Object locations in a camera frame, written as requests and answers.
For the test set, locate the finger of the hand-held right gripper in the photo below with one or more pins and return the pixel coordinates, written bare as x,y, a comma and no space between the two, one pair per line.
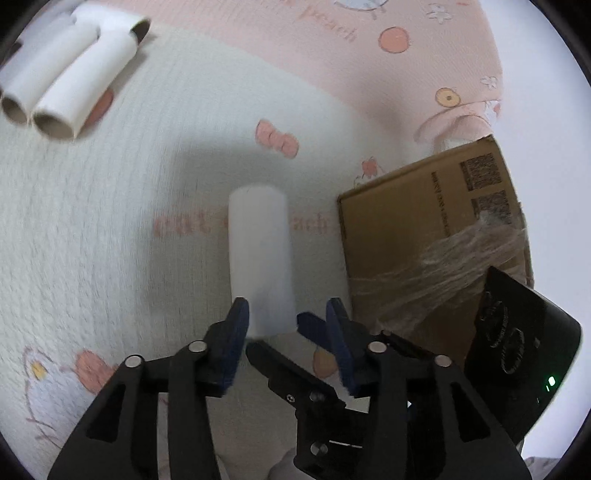
314,330
286,374

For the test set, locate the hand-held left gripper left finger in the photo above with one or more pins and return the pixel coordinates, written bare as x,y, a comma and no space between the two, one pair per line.
233,341

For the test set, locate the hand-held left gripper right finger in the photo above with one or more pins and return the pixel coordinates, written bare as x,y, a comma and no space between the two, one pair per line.
339,341

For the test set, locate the white cardboard tube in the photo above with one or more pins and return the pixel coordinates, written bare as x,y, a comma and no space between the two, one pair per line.
263,258

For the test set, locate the brown cardboard box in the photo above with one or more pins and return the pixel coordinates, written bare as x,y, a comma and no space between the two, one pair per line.
415,207

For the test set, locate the cluster of white cardboard tubes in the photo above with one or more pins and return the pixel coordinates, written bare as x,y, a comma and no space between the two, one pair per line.
74,87

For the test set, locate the pink white cat print blanket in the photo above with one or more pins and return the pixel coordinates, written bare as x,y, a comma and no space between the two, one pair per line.
138,184

